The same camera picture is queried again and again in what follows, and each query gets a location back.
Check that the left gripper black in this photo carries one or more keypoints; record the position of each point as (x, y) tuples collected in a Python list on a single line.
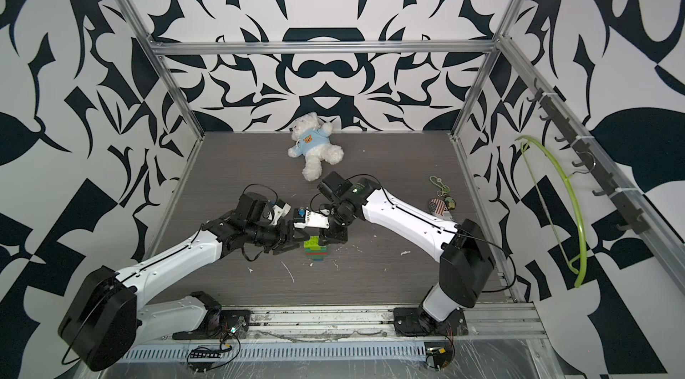
[(288, 238)]

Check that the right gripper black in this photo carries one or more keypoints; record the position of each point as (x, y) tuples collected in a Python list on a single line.
[(327, 235)]

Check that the lime lego brick long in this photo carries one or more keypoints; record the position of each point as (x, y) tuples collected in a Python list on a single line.
[(313, 245)]

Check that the green lego brick long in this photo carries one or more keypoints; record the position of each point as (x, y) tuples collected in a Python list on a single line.
[(316, 255)]

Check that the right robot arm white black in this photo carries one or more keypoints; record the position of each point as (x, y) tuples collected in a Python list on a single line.
[(464, 256)]

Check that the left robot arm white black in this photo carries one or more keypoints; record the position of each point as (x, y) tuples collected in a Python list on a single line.
[(114, 311)]

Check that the white teddy bear blue shirt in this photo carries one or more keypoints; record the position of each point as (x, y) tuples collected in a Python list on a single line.
[(311, 138)]

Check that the black usb hub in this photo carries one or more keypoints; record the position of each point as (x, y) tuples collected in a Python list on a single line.
[(204, 355)]

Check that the black connector box right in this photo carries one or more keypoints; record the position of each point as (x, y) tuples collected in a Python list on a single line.
[(438, 358)]

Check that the green plastic hanger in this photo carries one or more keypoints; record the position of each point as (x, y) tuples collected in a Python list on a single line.
[(578, 265)]

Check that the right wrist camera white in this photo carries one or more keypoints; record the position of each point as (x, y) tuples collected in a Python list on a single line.
[(311, 218)]

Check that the flag pattern keychain pouch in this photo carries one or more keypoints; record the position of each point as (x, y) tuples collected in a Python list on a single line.
[(439, 209)]

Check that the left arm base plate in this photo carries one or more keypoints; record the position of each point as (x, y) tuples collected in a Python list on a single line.
[(230, 325)]

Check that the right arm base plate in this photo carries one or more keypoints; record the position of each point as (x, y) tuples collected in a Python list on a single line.
[(415, 322)]

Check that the white vented cable duct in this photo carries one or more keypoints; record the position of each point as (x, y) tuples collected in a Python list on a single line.
[(263, 352)]

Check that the aluminium frame crossbar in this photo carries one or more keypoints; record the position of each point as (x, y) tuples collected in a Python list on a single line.
[(321, 47)]

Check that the black wall hook rack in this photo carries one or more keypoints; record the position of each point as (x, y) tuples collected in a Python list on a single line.
[(589, 162)]

